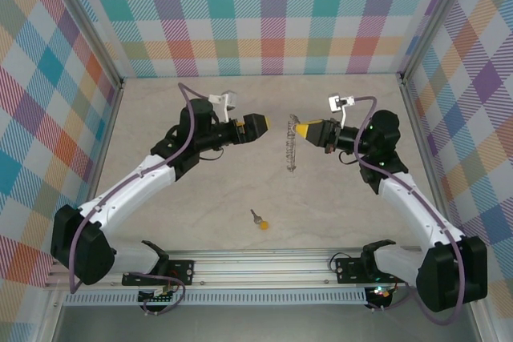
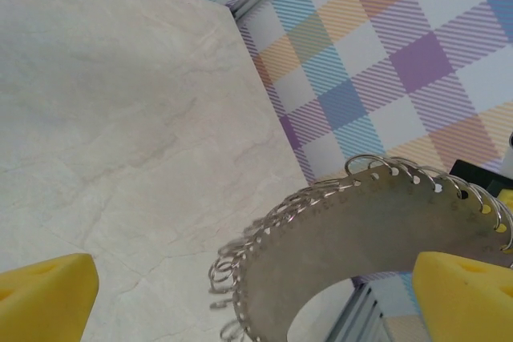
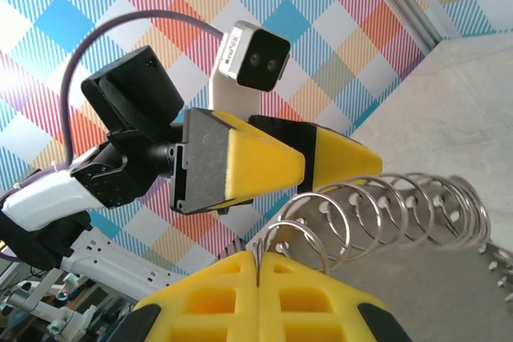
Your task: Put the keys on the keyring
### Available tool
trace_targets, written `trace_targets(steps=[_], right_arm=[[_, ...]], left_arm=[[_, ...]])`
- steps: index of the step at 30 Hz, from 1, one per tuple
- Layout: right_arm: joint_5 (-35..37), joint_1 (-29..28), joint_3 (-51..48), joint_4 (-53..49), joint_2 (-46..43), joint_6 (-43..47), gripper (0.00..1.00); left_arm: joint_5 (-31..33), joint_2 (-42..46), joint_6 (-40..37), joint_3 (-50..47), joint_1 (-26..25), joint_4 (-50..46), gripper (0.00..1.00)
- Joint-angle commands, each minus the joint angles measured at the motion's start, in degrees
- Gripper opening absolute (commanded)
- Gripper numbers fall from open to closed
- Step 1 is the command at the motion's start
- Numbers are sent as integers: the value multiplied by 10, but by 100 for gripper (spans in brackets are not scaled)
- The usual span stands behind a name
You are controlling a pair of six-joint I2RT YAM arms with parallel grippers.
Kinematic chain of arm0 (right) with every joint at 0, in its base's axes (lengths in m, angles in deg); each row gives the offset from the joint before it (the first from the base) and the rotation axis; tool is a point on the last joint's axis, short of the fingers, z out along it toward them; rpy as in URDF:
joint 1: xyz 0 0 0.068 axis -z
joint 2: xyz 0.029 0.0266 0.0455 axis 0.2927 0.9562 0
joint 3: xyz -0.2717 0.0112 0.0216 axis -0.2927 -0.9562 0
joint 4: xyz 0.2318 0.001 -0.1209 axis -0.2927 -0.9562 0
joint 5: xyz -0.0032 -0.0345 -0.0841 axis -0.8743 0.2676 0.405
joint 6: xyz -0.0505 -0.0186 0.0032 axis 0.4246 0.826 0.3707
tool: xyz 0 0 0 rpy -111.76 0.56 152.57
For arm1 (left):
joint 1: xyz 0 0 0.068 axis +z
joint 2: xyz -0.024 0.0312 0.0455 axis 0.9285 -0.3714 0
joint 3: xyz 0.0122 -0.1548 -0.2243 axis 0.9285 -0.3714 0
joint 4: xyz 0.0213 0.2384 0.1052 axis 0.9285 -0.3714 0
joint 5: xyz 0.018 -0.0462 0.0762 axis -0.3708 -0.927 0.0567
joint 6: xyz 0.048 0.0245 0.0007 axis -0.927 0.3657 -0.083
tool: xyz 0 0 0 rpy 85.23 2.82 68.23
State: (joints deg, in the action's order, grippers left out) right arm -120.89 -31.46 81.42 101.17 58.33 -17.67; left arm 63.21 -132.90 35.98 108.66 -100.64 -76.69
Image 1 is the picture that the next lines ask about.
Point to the key with yellow head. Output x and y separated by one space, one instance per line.
263 225

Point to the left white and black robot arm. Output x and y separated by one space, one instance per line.
132 182

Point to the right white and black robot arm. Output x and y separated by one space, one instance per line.
417 206

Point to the grey metal panel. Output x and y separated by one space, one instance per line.
260 324

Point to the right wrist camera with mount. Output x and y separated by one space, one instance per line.
334 103

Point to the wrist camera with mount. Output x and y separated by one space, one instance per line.
229 101
334 103

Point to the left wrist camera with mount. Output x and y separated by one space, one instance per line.
229 101

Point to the aluminium side rail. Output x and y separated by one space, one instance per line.
420 129
107 129

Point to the aluminium frame post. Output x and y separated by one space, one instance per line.
431 25
90 25

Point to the long aluminium base rail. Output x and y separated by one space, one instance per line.
260 268

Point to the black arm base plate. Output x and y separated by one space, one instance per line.
182 272
350 272

